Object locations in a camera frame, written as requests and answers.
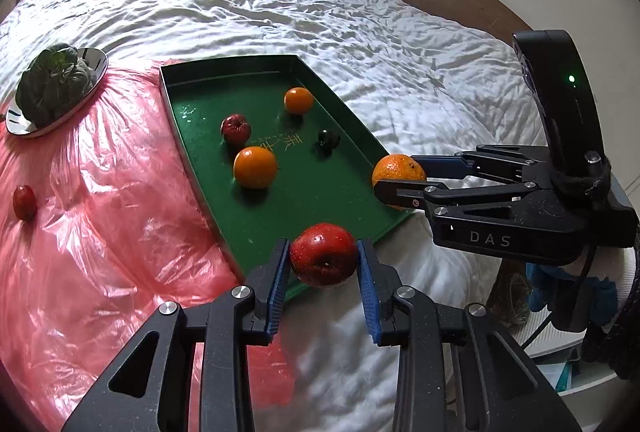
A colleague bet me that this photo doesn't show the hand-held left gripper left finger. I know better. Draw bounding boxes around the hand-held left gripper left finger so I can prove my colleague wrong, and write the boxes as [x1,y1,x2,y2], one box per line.
[62,237,292,432]

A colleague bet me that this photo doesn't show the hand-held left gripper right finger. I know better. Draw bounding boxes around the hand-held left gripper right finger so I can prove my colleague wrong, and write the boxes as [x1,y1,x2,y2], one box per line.
[356,238,583,432]

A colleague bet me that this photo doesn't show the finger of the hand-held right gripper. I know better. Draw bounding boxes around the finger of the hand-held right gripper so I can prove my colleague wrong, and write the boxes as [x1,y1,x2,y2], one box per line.
[374,179,540,226]
[410,143,551,185]

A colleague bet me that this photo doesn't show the orange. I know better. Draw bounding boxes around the orange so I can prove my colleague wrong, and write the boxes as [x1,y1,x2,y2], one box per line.
[283,87,315,115]
[371,153,428,212]
[233,145,279,189]

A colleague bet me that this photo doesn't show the green tray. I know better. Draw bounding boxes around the green tray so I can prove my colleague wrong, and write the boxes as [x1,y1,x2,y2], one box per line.
[159,55,416,300]

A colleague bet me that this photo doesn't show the person's right hand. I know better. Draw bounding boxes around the person's right hand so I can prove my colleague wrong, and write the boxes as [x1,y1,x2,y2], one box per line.
[525,262,623,330]

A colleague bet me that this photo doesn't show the brown woven basket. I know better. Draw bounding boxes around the brown woven basket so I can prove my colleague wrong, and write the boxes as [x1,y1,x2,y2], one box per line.
[487,257,533,328]

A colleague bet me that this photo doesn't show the teal book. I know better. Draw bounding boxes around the teal book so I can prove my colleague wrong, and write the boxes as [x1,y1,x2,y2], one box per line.
[555,357,576,390]

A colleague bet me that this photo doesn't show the white bedside shelf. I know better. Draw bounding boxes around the white bedside shelf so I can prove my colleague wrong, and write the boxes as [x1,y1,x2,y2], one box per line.
[520,332,631,395]

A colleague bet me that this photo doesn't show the pink plastic sheet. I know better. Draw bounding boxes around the pink plastic sheet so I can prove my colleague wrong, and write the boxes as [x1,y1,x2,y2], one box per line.
[0,60,301,432]

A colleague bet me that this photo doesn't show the small red apple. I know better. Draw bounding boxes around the small red apple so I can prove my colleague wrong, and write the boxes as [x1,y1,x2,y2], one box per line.
[12,185,38,221]

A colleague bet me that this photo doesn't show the white plate with dark rim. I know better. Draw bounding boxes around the white plate with dark rim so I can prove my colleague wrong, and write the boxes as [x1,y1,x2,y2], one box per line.
[5,47,110,139]

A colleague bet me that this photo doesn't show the green leafy vegetable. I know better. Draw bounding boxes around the green leafy vegetable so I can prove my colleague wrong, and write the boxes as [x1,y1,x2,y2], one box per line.
[15,42,96,125]

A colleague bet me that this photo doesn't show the black cable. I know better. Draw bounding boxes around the black cable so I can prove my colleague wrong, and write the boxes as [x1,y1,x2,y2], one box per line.
[520,312,558,350]

